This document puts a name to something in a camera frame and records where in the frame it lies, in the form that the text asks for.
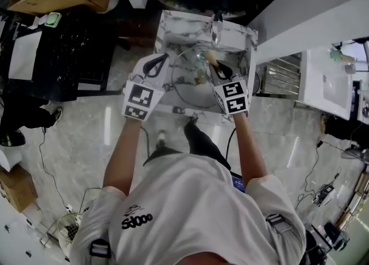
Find grey harness strap buckle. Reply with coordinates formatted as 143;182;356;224
88;237;112;259
265;212;293;234

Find person's right forearm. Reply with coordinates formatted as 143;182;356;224
231;111;269;183

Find chrome faucet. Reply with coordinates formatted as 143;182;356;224
211;10;225;48

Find black equipment pile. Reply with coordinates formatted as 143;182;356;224
304;221;351;265

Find white marble sink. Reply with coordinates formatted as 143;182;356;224
154;9;259;125

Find black cable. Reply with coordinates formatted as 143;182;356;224
140;125;152;159
225;126;238;169

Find black marble counter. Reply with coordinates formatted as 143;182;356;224
0;9;116;103

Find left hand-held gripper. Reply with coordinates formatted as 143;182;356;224
122;53;170;122

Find person's white t-shirt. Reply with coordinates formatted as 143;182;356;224
69;152;308;265

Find chrome metal rack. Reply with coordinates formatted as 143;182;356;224
261;52;303;96

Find person's white shoe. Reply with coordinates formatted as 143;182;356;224
155;130;168;150

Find black device blue screen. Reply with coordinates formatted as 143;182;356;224
229;170;247;193

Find white bucket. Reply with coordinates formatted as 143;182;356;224
96;0;121;14

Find yellow sponge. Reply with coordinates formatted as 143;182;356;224
204;50;217;66

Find black green device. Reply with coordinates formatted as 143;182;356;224
0;129;27;148

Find person's left forearm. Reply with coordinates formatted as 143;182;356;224
102;115;142;197

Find pale green dish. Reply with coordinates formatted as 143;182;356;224
44;12;63;28

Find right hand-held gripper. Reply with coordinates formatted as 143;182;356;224
209;60;250;117

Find black power strip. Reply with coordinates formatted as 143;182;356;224
313;184;336;207

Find white sink cabinet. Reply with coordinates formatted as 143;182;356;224
298;43;355;121

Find small cardboard box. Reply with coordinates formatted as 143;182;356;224
0;163;39;214

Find person's black trousers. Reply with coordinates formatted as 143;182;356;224
143;116;232;172

